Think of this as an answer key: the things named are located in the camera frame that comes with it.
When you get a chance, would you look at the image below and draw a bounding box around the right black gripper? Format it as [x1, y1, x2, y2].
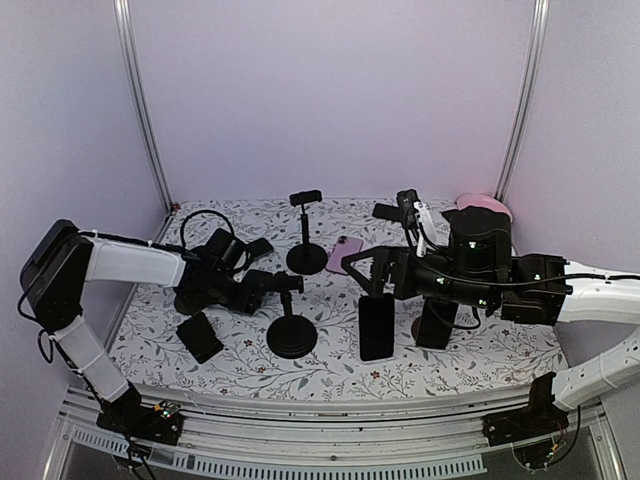
[341, 244, 495, 310]

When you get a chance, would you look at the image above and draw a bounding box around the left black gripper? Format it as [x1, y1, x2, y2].
[205, 271, 260, 314]

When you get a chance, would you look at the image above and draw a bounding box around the black folding stand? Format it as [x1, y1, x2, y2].
[411, 318, 421, 342]
[174, 295, 202, 316]

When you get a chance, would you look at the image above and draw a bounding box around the blue-edged phone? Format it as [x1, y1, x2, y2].
[415, 297, 458, 350]

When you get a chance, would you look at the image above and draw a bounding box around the tall black phone stand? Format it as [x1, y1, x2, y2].
[286, 189, 328, 275]
[266, 271, 317, 359]

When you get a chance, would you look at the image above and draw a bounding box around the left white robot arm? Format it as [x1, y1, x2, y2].
[17, 219, 274, 434]

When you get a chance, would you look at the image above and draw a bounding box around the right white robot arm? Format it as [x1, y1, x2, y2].
[341, 206, 639, 410]

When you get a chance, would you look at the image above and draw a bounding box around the black phone small left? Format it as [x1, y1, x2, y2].
[176, 312, 224, 364]

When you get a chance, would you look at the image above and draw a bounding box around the pink smartphone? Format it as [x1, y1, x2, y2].
[325, 235, 364, 275]

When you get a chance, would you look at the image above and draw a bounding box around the floral patterned table mat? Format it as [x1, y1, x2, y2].
[110, 197, 568, 402]

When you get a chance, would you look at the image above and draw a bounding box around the pink plate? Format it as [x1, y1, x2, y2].
[456, 193, 513, 220]

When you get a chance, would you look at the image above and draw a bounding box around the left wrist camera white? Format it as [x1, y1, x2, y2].
[204, 228, 247, 272]

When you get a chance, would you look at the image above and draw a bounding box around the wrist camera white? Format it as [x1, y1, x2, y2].
[204, 228, 247, 272]
[396, 189, 437, 258]

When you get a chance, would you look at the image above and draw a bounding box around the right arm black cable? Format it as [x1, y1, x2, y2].
[404, 209, 640, 331]

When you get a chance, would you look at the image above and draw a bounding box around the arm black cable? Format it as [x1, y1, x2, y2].
[178, 209, 236, 256]
[404, 209, 640, 331]

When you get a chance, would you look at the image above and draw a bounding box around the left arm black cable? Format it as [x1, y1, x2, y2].
[178, 209, 236, 256]

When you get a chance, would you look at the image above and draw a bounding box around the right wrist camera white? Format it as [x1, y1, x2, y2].
[396, 189, 437, 258]

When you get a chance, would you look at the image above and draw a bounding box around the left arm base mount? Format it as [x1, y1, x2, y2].
[96, 384, 185, 446]

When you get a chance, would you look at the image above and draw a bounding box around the aluminium front rail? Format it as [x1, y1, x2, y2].
[47, 384, 624, 480]

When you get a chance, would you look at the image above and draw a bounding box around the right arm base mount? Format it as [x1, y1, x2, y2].
[482, 372, 575, 470]

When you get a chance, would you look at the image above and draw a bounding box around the left aluminium frame post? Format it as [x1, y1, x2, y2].
[113, 0, 174, 213]

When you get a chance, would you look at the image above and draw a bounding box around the aluminium frame post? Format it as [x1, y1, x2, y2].
[113, 0, 174, 213]
[494, 0, 550, 203]

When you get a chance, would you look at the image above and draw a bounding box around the right aluminium frame post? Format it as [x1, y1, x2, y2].
[494, 0, 550, 203]

